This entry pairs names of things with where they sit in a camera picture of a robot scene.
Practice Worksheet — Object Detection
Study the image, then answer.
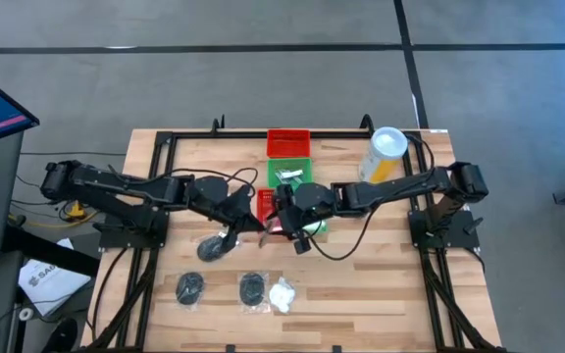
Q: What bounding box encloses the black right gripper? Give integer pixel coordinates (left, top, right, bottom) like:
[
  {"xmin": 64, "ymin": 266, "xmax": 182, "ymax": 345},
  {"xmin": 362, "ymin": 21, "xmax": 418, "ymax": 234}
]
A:
[{"xmin": 270, "ymin": 183, "xmax": 313, "ymax": 256}]

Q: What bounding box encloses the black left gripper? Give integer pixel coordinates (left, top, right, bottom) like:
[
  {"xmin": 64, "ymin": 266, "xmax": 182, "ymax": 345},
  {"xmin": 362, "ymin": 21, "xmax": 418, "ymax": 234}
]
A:
[{"xmin": 219, "ymin": 183, "xmax": 267, "ymax": 255}]

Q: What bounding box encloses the black hair net bag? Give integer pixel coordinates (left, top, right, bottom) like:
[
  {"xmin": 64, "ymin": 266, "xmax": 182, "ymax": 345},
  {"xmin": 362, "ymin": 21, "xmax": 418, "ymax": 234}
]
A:
[
  {"xmin": 236, "ymin": 271, "xmax": 271, "ymax": 315},
  {"xmin": 175, "ymin": 271, "xmax": 206, "ymax": 310},
  {"xmin": 195, "ymin": 232, "xmax": 237, "ymax": 263}
]

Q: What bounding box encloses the red plastic basket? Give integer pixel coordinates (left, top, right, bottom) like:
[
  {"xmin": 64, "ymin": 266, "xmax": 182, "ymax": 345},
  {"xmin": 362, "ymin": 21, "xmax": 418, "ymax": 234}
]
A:
[
  {"xmin": 266, "ymin": 128, "xmax": 312, "ymax": 160},
  {"xmin": 256, "ymin": 188, "xmax": 279, "ymax": 231}
]

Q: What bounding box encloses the white yellow wipes canister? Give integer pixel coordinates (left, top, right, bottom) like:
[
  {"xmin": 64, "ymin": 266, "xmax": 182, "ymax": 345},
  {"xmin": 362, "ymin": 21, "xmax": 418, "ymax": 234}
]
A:
[{"xmin": 357, "ymin": 126, "xmax": 409, "ymax": 185}]

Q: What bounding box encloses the white printed booklet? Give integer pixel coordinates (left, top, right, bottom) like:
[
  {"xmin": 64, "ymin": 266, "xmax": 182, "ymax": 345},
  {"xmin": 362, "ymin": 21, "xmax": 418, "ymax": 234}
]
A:
[{"xmin": 17, "ymin": 237, "xmax": 92, "ymax": 318}]

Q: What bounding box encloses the black rounded object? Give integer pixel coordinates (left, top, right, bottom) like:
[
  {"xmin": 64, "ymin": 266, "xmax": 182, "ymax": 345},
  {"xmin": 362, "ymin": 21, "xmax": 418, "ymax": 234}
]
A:
[{"xmin": 41, "ymin": 317, "xmax": 78, "ymax": 353}]

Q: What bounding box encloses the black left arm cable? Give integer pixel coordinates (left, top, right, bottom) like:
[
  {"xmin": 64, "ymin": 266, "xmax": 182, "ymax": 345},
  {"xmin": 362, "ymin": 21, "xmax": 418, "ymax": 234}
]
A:
[{"xmin": 108, "ymin": 166, "xmax": 260, "ymax": 200}]

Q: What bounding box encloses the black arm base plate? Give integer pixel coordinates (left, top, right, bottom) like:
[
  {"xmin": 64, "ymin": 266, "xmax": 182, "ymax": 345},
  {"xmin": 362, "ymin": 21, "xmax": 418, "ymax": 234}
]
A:
[
  {"xmin": 98, "ymin": 210, "xmax": 170, "ymax": 250},
  {"xmin": 408, "ymin": 210, "xmax": 481, "ymax": 250}
]

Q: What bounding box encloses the yellow cable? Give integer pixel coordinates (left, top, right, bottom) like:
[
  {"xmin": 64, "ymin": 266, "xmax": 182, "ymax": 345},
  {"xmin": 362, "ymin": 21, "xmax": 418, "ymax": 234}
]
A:
[{"xmin": 10, "ymin": 198, "xmax": 97, "ymax": 230}]

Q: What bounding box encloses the black desk frame bar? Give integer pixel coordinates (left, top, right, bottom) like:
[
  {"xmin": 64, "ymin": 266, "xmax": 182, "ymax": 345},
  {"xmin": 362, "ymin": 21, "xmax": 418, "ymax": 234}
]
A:
[{"xmin": 2, "ymin": 225, "xmax": 101, "ymax": 278}]

